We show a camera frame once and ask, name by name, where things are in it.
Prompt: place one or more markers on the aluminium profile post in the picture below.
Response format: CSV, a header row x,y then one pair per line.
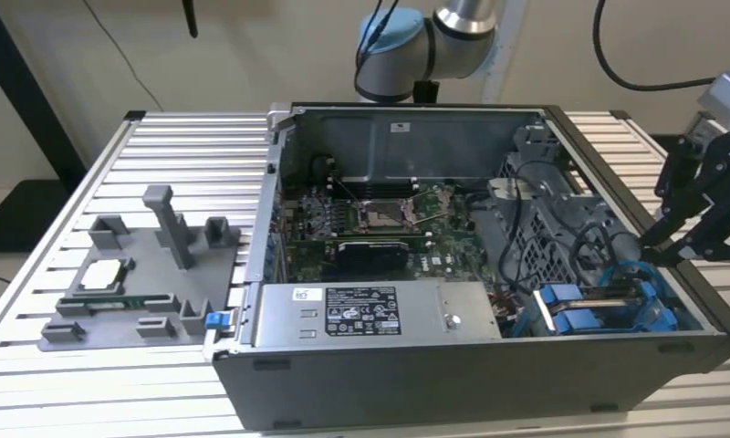
x,y
501,68

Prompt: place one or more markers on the CPU socket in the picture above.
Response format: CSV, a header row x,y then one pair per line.
x,y
380,214

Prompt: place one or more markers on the thin metal locking lever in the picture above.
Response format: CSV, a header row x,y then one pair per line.
x,y
349,191

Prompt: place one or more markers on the hard disk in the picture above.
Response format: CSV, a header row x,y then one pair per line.
x,y
590,303

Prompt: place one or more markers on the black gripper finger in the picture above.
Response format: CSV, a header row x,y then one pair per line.
x,y
681,182
718,228

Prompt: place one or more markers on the blue case latch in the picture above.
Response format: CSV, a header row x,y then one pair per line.
x,y
217,319

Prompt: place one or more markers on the grey parts rack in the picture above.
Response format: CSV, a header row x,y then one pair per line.
x,y
145,283

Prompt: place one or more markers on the black open PC case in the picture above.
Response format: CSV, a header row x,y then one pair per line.
x,y
401,388

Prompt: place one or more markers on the silver CPU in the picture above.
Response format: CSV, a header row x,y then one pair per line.
x,y
101,276

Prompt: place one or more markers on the green RAM stick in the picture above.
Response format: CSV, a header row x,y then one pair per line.
x,y
128,301

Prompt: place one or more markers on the green motherboard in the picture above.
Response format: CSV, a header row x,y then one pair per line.
x,y
450,237

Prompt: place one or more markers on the black RAM slot row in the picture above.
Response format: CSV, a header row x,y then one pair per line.
x,y
383,234
371,184

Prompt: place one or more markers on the black graphics card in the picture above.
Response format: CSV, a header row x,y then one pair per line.
x,y
375,257

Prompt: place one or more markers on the black stand with foot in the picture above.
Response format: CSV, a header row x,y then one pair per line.
x,y
31,137

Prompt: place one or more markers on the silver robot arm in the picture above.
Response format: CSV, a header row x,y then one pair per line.
x,y
456,45

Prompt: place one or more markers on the black antenna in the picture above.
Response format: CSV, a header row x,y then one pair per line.
x,y
189,18

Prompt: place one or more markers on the grey metal disk bay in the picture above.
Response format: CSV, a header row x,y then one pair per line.
x,y
541,228

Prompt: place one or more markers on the silver power supply unit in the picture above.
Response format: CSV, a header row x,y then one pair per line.
x,y
365,315

